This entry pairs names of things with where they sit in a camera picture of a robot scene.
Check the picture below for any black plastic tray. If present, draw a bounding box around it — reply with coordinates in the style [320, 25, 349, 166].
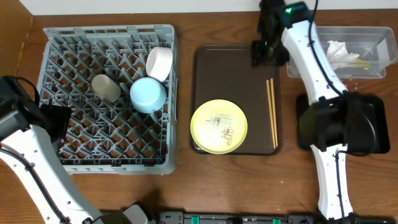
[296, 93, 391, 155]

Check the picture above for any cream white cup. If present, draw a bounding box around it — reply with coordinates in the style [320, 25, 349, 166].
[91, 74, 121, 103]

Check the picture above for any dark brown serving tray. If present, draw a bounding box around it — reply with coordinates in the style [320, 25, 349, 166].
[192, 45, 282, 156]

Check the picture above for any yellow plate with scraps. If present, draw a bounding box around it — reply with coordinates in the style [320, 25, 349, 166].
[190, 100, 248, 154]

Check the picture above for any white tissue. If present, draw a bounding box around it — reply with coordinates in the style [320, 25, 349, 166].
[326, 40, 359, 70]

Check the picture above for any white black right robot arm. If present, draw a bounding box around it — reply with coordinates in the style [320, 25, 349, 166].
[251, 0, 379, 223]

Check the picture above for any pink shallow bowl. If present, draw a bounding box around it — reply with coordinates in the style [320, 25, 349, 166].
[146, 47, 173, 82]

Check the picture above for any clear plastic waste bin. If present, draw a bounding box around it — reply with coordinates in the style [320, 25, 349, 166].
[285, 26, 398, 79]

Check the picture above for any light blue bowl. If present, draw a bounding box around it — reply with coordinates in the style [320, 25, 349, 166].
[130, 77, 167, 113]

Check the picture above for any green yellow snack wrapper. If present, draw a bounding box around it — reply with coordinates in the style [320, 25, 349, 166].
[354, 58, 371, 68]

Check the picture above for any wooden chopstick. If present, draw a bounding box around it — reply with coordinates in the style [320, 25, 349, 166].
[266, 80, 277, 149]
[270, 78, 279, 147]

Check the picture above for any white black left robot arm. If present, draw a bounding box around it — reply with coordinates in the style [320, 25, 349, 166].
[1, 76, 156, 224]

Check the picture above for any black equipment rail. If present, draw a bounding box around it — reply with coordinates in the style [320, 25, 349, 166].
[159, 212, 397, 224]

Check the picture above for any grey plastic dishwasher rack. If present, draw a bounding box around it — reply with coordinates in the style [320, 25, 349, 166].
[37, 24, 178, 175]

